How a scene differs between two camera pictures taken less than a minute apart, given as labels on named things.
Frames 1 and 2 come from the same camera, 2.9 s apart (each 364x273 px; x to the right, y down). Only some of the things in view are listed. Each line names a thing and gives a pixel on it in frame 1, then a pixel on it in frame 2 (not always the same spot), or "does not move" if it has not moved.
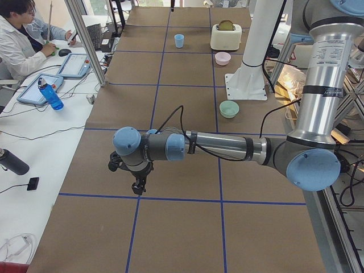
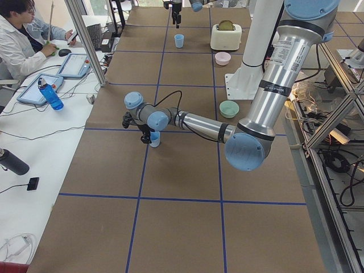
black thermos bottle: [9, 161] does not move
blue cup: [179, 40] does not move
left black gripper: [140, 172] to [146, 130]
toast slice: [226, 25] does not move
